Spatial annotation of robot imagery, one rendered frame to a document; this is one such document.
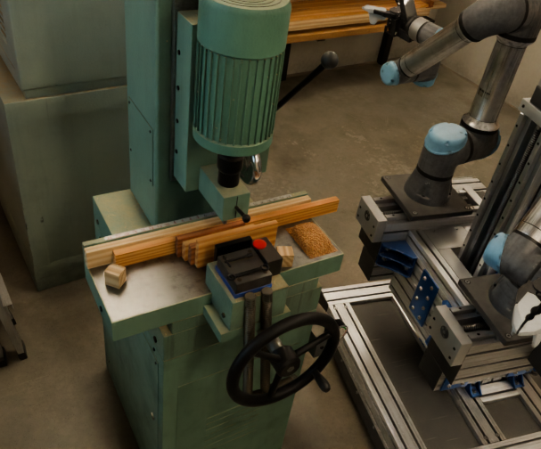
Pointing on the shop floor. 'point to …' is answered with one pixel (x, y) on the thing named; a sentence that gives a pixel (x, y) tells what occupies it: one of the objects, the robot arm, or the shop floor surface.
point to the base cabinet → (194, 395)
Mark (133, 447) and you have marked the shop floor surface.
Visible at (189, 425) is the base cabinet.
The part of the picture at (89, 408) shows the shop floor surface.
